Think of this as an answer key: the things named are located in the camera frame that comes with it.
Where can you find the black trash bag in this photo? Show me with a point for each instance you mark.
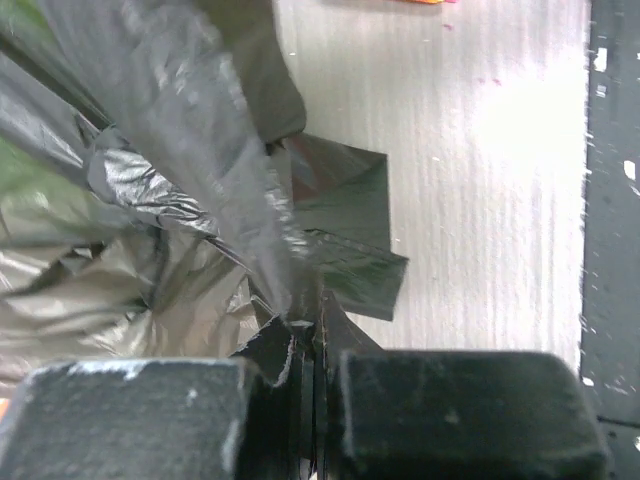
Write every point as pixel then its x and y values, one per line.
pixel 160 196

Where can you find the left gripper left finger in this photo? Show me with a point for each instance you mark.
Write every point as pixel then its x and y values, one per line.
pixel 148 419

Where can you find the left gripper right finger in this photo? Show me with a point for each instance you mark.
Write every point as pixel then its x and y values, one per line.
pixel 460 415

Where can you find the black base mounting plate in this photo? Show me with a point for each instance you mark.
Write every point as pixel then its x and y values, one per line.
pixel 610 339

